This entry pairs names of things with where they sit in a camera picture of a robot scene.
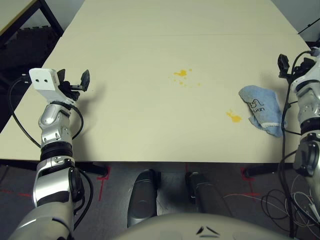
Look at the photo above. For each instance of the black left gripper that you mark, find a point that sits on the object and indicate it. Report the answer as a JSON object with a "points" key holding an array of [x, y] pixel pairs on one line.
{"points": [[68, 90]]}

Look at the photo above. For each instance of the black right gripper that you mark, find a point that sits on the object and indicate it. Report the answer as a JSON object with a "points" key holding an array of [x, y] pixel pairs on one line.
{"points": [[305, 64]]}

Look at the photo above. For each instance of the blue terry cloth rag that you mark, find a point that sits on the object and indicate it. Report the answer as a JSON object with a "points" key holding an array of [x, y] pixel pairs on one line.
{"points": [[265, 100]]}

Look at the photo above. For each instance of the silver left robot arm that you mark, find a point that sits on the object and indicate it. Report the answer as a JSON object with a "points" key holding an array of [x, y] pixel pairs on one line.
{"points": [[52, 125]]}

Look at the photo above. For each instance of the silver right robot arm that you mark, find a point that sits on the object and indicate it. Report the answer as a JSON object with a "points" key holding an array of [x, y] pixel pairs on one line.
{"points": [[308, 100]]}

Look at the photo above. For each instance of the small yellow liquid spill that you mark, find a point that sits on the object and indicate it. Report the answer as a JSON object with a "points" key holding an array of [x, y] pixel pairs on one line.
{"points": [[235, 119]]}

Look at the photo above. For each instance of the black table foot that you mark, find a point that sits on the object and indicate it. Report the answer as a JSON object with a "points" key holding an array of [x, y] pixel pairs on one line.
{"points": [[265, 171], [96, 169]]}

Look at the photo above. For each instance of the large scattered yellow liquid spill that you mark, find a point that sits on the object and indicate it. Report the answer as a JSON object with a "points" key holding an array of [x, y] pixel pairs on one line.
{"points": [[182, 73]]}

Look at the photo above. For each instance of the grey robot left leg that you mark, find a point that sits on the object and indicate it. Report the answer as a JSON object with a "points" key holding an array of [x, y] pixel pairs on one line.
{"points": [[142, 195]]}

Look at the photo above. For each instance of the grey robot leg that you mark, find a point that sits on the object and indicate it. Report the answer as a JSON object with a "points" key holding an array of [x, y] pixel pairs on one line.
{"points": [[207, 197], [142, 195]]}

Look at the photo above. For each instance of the grey robot right leg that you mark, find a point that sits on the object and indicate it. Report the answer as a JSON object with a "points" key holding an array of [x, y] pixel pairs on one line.
{"points": [[207, 197]]}

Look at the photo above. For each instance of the grey robot torso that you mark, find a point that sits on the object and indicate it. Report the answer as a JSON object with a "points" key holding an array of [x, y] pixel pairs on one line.
{"points": [[175, 228]]}

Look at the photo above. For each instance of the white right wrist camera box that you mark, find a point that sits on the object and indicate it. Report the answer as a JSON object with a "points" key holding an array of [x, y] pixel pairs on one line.
{"points": [[312, 75]]}

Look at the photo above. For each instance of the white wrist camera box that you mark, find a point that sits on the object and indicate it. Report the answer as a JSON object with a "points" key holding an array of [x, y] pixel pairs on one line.
{"points": [[312, 75], [43, 86]]}

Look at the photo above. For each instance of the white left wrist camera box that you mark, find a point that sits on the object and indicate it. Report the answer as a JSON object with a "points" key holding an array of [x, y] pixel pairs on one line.
{"points": [[43, 86]]}

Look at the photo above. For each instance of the beige table with black frame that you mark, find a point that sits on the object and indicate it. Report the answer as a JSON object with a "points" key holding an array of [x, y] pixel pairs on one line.
{"points": [[12, 15]]}

